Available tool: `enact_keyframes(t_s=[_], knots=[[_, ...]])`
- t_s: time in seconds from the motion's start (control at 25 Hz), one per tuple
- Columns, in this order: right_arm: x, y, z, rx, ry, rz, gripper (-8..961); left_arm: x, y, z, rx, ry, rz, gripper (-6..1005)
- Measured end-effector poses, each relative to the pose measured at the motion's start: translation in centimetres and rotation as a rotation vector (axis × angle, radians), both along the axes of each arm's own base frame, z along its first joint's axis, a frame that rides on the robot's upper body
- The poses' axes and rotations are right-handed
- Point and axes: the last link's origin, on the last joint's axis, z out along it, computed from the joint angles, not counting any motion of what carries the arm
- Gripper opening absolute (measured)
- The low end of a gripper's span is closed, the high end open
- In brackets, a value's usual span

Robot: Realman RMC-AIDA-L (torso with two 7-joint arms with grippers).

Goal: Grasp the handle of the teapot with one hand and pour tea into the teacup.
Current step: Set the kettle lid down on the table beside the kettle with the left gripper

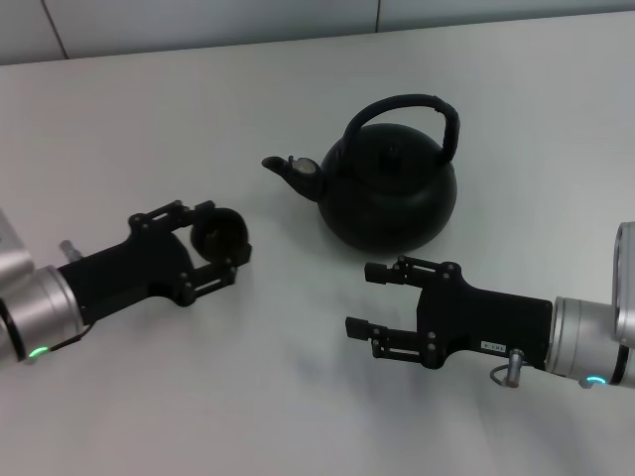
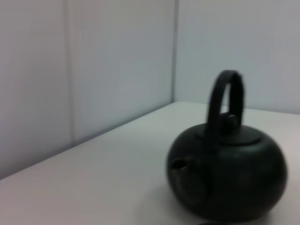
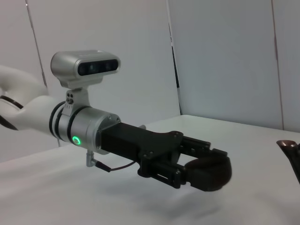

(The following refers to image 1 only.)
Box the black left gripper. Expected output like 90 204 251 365
57 199 255 327

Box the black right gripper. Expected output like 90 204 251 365
344 255 555 372

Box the small dark teacup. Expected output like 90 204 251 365
190 207 253 264

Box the black round teapot with handle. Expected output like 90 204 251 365
261 92 460 253

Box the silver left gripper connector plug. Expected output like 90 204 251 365
58 239 86 262

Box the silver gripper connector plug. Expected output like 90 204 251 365
503 347 527 389
58 239 86 262

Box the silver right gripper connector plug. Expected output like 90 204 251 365
503 347 527 389

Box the thin black left gripper cable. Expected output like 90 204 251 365
48 323 96 354

